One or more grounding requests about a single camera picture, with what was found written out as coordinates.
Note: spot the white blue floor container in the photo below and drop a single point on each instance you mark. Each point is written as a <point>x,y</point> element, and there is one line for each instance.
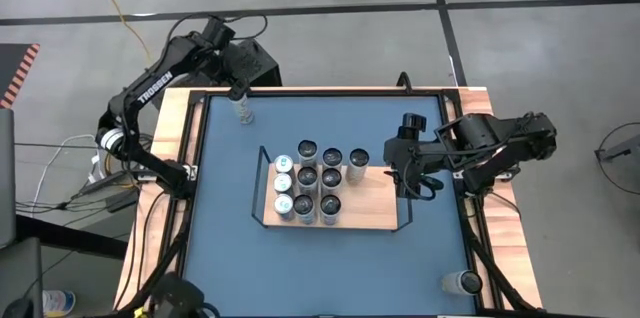
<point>59,303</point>

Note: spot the grey stand base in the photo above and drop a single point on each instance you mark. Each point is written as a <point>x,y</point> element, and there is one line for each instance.
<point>622,150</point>

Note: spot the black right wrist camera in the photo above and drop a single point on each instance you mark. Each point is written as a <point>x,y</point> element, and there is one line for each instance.
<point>412,125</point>

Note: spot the black table edge clamp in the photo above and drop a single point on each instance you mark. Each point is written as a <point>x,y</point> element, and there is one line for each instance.
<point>403,80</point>

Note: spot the Red Bull can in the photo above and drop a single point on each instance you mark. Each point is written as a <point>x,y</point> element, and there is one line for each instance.
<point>283,162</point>
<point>282,182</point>
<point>283,204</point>

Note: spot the Celsius can green palm print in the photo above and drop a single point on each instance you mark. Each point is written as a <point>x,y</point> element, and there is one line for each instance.
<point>330,177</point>

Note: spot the Celsius Arctic Vibe can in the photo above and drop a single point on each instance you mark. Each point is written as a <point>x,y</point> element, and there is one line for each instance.
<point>307,176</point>
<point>304,205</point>
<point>307,149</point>

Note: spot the grey cabinet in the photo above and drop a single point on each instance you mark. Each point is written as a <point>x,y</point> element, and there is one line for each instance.
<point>20,268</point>

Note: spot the wooden shelf with black frame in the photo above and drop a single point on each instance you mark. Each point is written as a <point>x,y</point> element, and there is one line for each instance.
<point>370,198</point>

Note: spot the Celsius Peach Vibe can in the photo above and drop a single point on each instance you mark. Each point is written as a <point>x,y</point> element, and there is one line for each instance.
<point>332,158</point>

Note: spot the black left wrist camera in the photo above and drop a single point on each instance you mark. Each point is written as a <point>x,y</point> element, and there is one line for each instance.
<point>217,32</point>

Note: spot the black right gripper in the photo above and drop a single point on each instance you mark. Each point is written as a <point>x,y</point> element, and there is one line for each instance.
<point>405,158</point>

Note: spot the hazard striped floor mat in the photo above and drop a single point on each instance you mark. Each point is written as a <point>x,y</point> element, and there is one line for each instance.
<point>12,65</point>

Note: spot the white Celsius can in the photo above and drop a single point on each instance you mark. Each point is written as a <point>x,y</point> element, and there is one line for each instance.
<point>330,205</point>

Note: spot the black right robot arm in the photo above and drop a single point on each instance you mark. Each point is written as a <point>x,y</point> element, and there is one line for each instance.
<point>500,143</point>

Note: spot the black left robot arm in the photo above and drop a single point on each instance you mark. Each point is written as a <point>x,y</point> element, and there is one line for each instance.
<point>150,88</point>

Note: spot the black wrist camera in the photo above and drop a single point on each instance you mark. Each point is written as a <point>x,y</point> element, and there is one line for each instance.
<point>412,125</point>
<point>217,32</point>

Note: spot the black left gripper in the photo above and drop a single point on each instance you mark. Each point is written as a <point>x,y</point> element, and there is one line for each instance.
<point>240,63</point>

